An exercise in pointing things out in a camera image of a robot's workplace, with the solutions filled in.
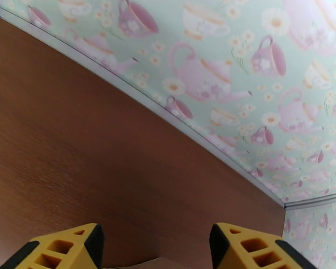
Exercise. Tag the aluminium corner post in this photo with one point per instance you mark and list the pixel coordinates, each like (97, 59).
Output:
(316, 199)

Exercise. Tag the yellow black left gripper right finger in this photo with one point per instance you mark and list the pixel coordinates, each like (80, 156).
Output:
(249, 254)

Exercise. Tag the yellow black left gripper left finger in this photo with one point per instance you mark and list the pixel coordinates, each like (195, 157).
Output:
(58, 254)

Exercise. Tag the aluminium back bottom rail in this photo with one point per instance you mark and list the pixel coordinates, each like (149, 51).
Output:
(212, 146)

